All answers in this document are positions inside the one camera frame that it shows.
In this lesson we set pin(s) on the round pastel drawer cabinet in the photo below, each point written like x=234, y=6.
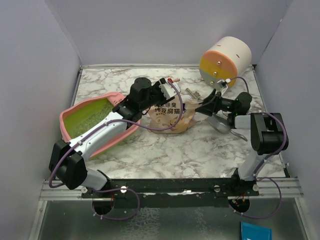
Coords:
x=227, y=58

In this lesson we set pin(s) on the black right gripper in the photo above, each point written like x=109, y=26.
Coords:
x=211, y=104

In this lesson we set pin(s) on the white bag sealing clip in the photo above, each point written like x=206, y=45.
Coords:
x=194, y=95

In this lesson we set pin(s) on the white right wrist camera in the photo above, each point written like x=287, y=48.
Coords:
x=223, y=85

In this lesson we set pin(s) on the green cat litter pile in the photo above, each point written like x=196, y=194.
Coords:
x=87, y=117

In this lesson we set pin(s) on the silver metal litter scoop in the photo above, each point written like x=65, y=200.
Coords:
x=221, y=126

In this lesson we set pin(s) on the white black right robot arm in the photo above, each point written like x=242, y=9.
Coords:
x=268, y=135

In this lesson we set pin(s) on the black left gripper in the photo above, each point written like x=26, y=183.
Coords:
x=156, y=86

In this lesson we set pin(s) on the peach cat litter bag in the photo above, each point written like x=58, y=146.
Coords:
x=162, y=117

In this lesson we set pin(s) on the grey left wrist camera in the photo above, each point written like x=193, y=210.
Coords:
x=169, y=87

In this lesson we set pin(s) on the blue card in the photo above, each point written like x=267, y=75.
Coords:
x=254, y=232

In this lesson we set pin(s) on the pink green litter box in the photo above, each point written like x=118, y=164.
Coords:
x=113, y=97

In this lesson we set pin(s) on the aluminium frame profile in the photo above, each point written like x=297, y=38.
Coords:
x=61, y=193

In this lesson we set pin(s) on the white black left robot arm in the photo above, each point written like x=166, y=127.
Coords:
x=68, y=158

